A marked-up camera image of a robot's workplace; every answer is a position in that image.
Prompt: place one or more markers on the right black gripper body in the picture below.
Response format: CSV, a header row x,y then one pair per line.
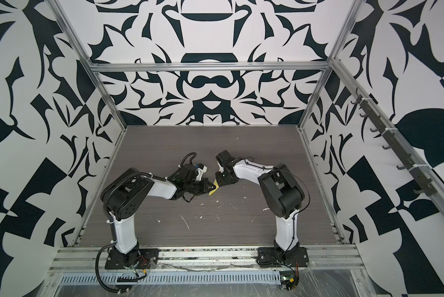
x,y
223,178

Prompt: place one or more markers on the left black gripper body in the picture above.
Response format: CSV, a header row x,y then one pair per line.
x,y
198,187

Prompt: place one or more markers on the yellow square paper sheet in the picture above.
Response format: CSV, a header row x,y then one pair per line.
x,y
215,187

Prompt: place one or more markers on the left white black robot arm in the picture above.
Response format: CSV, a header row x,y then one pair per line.
x,y
123,197

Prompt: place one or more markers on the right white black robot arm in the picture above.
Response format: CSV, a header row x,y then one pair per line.
x,y
281,191

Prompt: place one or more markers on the small green-lit electronics box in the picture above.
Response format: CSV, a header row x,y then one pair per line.
x,y
288,281

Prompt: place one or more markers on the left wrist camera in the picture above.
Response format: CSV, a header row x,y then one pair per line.
x,y
200,170

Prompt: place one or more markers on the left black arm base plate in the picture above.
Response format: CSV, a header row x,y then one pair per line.
x,y
132,258

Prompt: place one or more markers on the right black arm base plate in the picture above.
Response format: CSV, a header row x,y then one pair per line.
x,y
276,257

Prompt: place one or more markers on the white slotted cable duct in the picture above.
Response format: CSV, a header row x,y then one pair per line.
x,y
195,278

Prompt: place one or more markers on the aluminium front rail frame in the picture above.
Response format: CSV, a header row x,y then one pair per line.
x,y
210,258

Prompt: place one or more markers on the black wall hook rail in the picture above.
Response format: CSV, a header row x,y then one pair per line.
x,y
392,137

